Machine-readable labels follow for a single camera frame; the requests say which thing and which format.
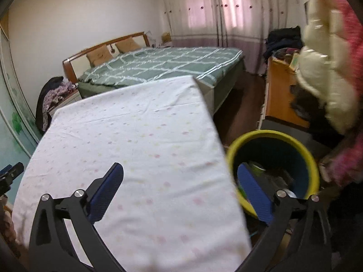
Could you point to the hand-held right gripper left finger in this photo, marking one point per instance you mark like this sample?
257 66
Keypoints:
106 192

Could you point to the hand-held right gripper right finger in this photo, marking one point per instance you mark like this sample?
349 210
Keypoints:
255 192

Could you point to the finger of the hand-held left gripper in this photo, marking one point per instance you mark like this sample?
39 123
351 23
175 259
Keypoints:
11 175

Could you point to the yellow rimmed blue trash can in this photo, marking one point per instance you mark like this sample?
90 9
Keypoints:
283 138

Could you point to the glass sliding wardrobe door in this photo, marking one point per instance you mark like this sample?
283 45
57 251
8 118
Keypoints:
11 119

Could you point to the dark jacket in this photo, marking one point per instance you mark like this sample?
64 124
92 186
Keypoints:
42 110

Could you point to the purple floral garment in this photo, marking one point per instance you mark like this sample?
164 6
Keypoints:
54 95

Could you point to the white nightstand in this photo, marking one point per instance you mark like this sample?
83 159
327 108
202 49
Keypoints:
71 97

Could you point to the wooden desk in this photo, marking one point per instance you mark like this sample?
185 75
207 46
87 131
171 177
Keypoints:
280 96

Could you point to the pink jacket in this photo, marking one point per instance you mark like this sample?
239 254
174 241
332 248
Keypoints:
348 153

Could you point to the wooden bed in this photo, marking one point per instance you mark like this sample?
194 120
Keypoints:
73 68

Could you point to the cream puffer jacket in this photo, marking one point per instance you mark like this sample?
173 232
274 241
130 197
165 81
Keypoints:
326 76

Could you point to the brown bear pillow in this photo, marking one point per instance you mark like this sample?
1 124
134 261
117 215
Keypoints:
97 56

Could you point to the stack of books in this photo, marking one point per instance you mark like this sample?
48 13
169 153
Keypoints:
294 61

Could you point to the green checked quilt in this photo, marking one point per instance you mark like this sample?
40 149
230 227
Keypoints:
170 62

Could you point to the dark clothes pile on dresser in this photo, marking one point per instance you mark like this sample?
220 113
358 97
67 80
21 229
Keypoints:
283 41

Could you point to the pink and white curtain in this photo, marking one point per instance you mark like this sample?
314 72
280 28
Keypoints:
227 14

